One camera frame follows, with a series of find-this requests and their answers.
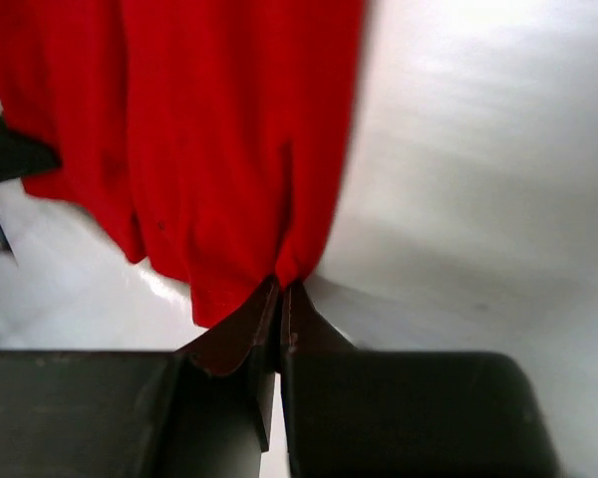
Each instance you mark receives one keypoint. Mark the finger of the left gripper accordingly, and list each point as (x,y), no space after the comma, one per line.
(21,155)

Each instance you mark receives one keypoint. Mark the bright red t shirt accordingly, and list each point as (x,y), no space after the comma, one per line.
(206,136)

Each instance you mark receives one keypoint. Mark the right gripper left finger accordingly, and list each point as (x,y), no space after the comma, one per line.
(201,411)

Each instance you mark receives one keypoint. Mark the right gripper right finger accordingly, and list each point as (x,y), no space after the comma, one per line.
(352,412)

